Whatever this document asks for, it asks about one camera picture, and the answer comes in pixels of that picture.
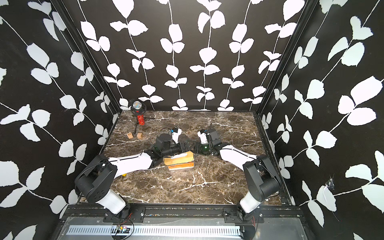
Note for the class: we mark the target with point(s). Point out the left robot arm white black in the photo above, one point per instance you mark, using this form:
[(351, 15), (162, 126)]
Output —
[(95, 181)]

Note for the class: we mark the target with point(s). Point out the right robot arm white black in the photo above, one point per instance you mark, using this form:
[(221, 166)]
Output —
[(261, 175)]

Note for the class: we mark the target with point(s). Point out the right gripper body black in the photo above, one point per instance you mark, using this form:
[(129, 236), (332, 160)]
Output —
[(206, 149)]

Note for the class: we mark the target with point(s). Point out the clear plastic tissue box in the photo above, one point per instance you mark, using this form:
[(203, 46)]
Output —
[(180, 162)]

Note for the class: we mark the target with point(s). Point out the white perforated vent strip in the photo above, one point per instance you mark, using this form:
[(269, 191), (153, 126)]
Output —
[(163, 231)]

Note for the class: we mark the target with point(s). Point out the small circuit board with wires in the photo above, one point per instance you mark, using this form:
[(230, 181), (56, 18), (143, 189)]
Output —
[(121, 230)]

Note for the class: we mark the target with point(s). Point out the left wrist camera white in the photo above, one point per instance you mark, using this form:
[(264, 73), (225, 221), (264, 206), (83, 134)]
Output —
[(175, 133)]

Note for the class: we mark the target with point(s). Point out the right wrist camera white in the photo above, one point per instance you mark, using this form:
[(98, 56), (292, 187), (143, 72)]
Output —
[(203, 137)]

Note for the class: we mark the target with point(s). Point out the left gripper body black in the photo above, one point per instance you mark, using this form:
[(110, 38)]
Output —
[(174, 149)]

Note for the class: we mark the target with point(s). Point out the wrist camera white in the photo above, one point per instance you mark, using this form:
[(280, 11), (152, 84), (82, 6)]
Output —
[(203, 137), (175, 133)]

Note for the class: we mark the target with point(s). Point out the black front mounting rail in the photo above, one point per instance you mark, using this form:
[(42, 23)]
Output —
[(137, 213)]

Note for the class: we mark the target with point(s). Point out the bamboo tissue box lid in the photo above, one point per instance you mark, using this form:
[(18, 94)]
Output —
[(179, 159)]

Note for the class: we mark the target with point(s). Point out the orange tissue paper pack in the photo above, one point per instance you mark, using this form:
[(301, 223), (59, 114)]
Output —
[(181, 166)]

